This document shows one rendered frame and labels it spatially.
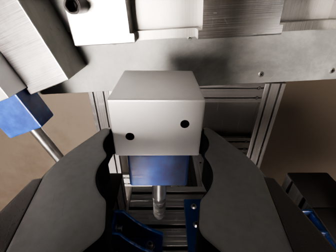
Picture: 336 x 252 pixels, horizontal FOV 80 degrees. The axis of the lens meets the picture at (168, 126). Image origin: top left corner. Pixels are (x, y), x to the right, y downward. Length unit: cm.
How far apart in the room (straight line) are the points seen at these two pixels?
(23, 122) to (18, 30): 9
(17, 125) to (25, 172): 150
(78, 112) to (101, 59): 103
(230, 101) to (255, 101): 11
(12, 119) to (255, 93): 87
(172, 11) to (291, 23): 9
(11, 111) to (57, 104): 106
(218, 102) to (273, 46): 67
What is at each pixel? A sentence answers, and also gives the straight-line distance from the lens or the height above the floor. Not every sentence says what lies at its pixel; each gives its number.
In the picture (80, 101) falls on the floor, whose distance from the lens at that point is 125.
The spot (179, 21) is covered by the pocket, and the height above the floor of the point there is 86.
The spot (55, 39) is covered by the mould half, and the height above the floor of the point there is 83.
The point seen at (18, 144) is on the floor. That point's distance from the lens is 161.
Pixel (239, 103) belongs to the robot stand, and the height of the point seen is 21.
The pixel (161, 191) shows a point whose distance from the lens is 17.
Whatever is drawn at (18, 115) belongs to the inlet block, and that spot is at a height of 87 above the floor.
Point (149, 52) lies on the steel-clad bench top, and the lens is 26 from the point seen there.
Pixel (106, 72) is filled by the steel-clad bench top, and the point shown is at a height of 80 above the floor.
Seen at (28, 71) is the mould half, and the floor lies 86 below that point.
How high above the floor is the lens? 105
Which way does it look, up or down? 59 degrees down
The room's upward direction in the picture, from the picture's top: 179 degrees clockwise
